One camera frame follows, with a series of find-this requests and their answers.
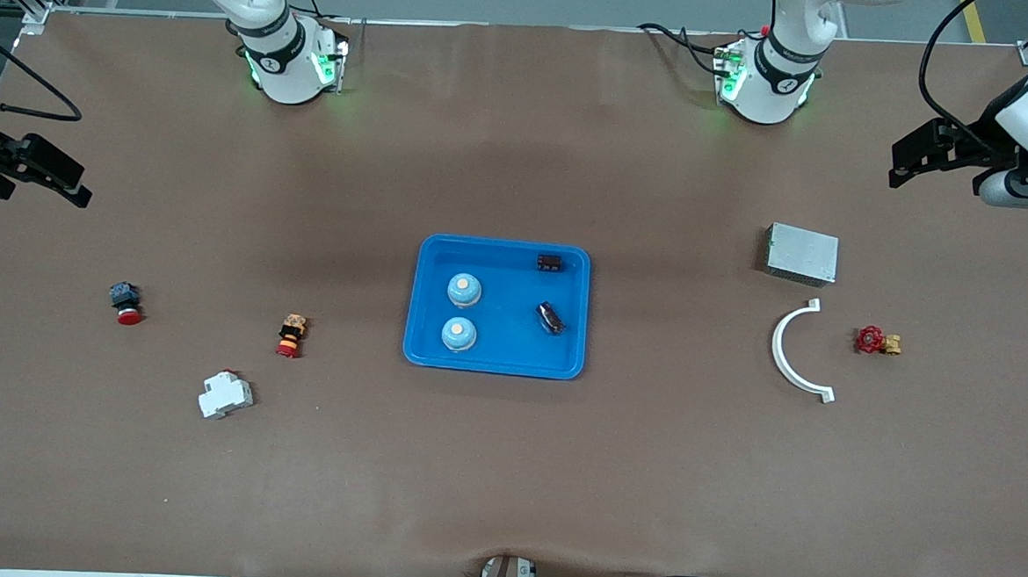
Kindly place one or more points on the dark brown capacitor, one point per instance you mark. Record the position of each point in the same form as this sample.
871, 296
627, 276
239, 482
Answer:
551, 318

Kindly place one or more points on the blue round bell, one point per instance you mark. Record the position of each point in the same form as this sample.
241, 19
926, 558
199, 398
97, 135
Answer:
464, 289
459, 333

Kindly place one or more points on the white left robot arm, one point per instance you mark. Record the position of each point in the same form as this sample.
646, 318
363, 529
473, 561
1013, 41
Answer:
775, 91

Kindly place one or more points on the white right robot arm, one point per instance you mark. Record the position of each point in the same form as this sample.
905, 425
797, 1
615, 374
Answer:
279, 65

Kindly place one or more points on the red mushroom button black base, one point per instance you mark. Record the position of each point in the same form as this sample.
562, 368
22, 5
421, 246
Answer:
126, 303

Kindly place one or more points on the silver metal box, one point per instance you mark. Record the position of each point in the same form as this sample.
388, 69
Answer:
802, 253

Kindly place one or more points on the red handwheel brass valve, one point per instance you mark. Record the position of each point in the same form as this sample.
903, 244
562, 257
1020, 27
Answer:
876, 341

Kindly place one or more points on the white circuit breaker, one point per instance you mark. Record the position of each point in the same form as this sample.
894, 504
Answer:
225, 395

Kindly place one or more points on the orange red push button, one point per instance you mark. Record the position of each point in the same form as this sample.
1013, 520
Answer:
292, 335

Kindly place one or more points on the blue plastic tray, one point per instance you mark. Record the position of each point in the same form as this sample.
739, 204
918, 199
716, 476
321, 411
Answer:
511, 341

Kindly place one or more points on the brown paper table cover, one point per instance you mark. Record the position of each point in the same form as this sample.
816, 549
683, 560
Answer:
505, 464

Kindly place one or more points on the white curved plastic bracket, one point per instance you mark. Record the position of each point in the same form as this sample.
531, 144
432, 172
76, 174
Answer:
777, 346

